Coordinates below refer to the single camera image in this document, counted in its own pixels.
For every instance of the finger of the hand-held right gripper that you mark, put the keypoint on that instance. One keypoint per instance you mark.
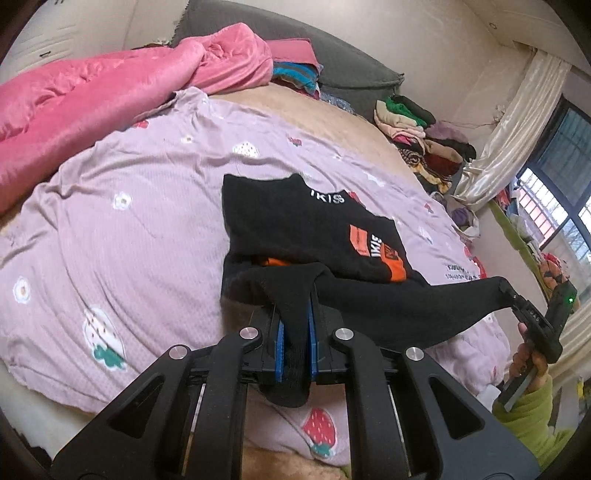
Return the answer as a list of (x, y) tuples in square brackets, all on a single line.
[(515, 300)]

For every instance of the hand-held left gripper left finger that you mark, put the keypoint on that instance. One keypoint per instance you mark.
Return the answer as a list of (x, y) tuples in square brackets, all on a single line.
[(280, 350)]

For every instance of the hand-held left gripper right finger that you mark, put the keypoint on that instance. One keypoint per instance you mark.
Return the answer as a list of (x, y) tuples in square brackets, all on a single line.
[(313, 350)]

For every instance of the black sweater with orange patches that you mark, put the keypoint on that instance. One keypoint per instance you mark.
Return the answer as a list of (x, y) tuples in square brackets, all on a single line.
[(286, 217)]

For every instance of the pile of folded clothes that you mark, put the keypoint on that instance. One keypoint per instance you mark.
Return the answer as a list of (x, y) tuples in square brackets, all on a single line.
[(438, 152)]

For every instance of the striped folded clothes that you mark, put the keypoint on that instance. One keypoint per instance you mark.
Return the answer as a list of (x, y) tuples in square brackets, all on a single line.
[(295, 76)]

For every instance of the person's right hand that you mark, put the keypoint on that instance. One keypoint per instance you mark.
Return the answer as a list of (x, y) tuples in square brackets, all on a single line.
[(521, 357)]

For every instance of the green window ledge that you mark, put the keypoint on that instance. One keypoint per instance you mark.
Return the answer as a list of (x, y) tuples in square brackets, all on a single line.
[(508, 221)]

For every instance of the purple cloth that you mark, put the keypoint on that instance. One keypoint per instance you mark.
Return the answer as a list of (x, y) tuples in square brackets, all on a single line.
[(461, 217)]

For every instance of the window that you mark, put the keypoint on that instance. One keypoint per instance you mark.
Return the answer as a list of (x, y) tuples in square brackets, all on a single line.
[(563, 184)]

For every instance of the cream curtain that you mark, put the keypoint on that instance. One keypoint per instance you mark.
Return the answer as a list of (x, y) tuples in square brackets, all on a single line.
[(508, 147)]

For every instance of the lilac printed blanket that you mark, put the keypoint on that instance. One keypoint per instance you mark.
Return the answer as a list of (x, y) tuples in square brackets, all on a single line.
[(138, 230)]

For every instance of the white mattress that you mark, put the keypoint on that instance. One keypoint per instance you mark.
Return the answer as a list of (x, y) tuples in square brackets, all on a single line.
[(37, 406)]

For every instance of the blue floral cloth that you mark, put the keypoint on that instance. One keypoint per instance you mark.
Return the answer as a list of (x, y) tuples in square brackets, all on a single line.
[(334, 102)]

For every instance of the grey headboard cushion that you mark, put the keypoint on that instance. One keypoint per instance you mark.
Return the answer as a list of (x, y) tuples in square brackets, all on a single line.
[(351, 60)]

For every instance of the pink quilt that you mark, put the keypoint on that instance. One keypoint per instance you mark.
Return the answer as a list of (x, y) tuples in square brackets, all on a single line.
[(92, 101)]

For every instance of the white wardrobe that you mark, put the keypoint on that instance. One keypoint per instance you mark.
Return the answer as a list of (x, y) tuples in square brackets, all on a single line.
[(69, 37)]

